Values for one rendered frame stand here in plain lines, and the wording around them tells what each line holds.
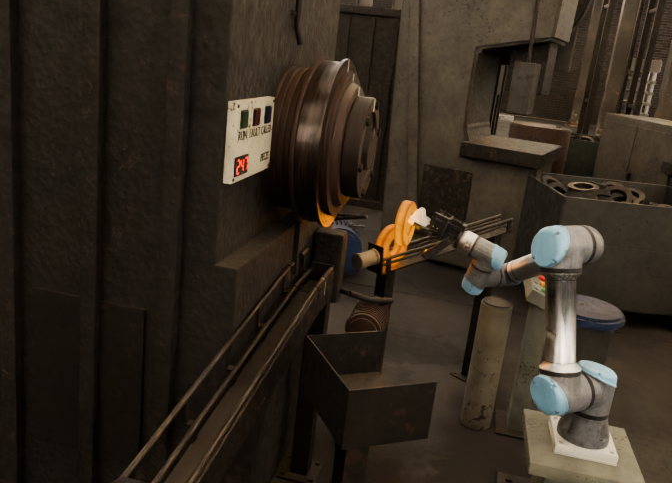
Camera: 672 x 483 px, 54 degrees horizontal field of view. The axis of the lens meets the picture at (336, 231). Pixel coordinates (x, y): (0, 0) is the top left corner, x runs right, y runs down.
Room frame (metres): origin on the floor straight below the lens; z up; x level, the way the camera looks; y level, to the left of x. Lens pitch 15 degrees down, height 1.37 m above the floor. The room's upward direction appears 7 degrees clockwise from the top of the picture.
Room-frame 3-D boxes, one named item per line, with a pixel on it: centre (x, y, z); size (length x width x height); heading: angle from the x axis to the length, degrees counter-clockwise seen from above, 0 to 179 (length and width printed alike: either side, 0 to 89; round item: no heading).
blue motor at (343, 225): (4.16, 0.01, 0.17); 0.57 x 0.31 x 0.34; 8
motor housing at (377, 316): (2.17, -0.15, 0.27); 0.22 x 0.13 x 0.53; 168
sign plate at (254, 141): (1.56, 0.22, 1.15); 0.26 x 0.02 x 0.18; 168
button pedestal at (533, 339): (2.39, -0.81, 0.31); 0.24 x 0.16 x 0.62; 168
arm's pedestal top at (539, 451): (1.81, -0.81, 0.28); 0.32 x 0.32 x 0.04; 80
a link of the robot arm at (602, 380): (1.81, -0.81, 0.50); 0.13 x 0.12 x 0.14; 119
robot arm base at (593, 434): (1.81, -0.81, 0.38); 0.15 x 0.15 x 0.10
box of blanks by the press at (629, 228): (4.02, -1.70, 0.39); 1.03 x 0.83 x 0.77; 93
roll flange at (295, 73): (1.89, 0.13, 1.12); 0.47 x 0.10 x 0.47; 168
